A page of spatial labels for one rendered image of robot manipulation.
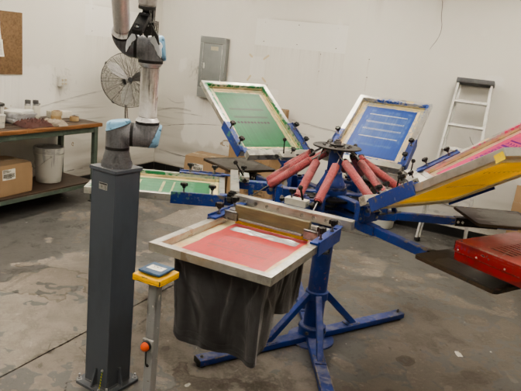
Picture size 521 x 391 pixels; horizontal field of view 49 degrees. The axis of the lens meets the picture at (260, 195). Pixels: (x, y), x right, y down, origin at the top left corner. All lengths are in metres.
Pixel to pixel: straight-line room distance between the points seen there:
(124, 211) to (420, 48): 4.59
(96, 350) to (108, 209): 0.78
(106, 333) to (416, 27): 4.91
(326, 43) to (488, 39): 1.80
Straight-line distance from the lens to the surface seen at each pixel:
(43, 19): 6.69
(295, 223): 2.76
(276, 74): 7.31
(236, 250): 2.56
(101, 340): 3.17
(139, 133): 2.82
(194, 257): 2.37
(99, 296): 3.08
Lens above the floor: 1.83
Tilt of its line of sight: 14 degrees down
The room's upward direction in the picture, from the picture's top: 6 degrees clockwise
